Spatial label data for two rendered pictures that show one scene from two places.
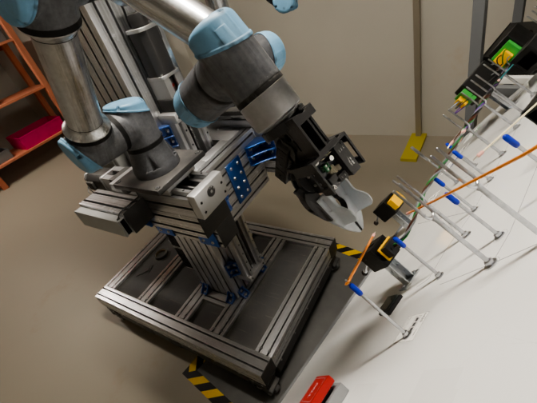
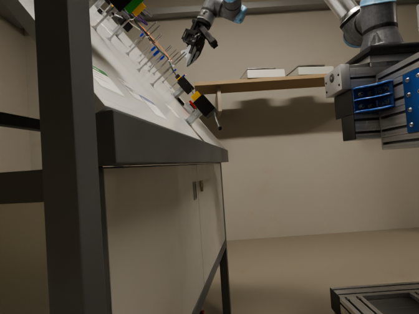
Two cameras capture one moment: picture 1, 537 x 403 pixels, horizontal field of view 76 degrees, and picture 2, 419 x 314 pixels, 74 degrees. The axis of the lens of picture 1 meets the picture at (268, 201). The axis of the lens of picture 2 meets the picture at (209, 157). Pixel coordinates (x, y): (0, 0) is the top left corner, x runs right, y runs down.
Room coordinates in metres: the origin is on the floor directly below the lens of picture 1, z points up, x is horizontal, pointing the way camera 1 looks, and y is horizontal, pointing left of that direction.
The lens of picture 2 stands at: (1.36, -0.90, 0.79)
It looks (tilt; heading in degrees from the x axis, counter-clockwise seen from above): 2 degrees up; 138
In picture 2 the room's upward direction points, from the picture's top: 4 degrees counter-clockwise
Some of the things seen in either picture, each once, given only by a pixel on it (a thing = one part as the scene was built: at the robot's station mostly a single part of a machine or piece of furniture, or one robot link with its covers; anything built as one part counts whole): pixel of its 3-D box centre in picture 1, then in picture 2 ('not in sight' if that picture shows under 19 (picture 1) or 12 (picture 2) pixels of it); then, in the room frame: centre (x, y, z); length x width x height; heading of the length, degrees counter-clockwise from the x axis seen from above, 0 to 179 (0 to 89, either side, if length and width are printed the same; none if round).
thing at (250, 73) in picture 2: not in sight; (260, 78); (-0.16, 1.17, 1.55); 0.37 x 0.35 x 0.09; 48
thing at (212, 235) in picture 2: not in sight; (212, 210); (0.48, -0.11, 0.60); 0.55 x 0.03 x 0.39; 128
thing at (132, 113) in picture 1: (130, 121); (376, 13); (1.03, 0.31, 1.33); 0.13 x 0.12 x 0.14; 132
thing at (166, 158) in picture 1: (150, 153); (380, 42); (1.04, 0.30, 1.21); 0.15 x 0.15 x 0.10
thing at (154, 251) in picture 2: not in sight; (171, 251); (0.82, -0.55, 0.60); 0.55 x 0.02 x 0.39; 128
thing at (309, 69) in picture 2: not in sight; (307, 75); (0.13, 1.49, 1.55); 0.36 x 0.34 x 0.09; 48
